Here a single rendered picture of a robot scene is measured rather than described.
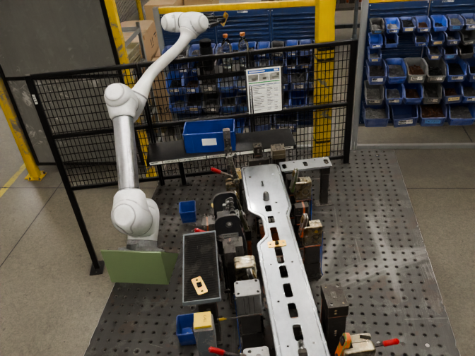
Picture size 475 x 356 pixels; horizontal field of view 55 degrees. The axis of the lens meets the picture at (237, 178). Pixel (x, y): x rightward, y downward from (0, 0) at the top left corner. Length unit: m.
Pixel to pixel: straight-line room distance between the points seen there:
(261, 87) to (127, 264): 1.28
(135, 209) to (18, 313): 1.68
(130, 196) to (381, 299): 1.28
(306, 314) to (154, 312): 0.81
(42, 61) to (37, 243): 1.52
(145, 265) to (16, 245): 2.01
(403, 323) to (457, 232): 1.73
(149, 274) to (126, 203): 0.42
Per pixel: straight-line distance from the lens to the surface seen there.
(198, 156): 2.70
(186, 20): 2.55
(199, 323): 1.63
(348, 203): 2.81
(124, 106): 2.33
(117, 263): 2.38
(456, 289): 3.42
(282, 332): 1.78
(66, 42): 4.08
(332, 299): 1.84
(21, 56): 4.34
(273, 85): 2.78
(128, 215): 2.14
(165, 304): 2.32
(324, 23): 2.75
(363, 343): 1.70
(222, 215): 1.97
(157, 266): 2.32
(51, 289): 3.65
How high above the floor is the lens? 2.44
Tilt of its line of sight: 35 degrees down
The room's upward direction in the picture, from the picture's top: 6 degrees counter-clockwise
